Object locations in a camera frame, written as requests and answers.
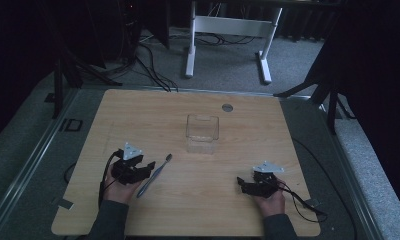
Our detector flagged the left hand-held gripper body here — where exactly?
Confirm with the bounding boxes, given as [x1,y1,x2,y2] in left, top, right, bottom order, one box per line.
[111,142,146,186]

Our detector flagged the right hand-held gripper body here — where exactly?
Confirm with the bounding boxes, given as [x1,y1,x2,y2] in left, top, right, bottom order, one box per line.
[251,161,285,198]

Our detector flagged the grey toothbrush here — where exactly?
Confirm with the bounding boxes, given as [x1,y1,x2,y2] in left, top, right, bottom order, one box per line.
[136,153,173,199]

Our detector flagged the clear plastic container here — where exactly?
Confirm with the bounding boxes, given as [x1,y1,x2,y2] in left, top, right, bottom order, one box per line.
[185,113,220,155]

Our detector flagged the person's right hand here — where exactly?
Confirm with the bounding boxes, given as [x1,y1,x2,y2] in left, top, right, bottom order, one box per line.
[252,179,287,219]

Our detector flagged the person's left hand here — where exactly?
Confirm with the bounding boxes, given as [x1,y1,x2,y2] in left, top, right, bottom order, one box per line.
[102,172,143,205]

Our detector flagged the black metal stand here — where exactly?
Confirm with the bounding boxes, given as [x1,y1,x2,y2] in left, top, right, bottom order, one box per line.
[273,49,356,136]
[52,33,124,120]

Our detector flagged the left hand-held gripper cable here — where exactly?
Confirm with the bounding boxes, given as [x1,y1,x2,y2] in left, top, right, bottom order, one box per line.
[97,149,125,210]

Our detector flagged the hand-held gripper cable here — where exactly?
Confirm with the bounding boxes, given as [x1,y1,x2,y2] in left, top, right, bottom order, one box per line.
[97,149,125,210]
[273,180,329,224]

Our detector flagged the right hand-held gripper cable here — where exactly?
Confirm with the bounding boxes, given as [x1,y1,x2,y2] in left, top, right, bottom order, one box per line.
[273,180,329,224]

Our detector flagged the short black cable loop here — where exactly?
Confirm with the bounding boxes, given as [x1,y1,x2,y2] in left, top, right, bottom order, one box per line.
[63,161,78,185]

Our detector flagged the long black cable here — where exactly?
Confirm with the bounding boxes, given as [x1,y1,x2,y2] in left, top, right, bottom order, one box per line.
[291,137,359,240]

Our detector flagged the metal frame rail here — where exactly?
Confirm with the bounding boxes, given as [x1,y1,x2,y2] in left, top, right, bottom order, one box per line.
[316,99,386,240]
[0,87,81,240]

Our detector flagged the black floor cables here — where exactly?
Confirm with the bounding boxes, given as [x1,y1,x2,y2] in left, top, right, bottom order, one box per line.
[133,42,180,93]

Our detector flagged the white desk frame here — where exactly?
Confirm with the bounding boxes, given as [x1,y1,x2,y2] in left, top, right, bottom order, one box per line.
[184,0,284,85]

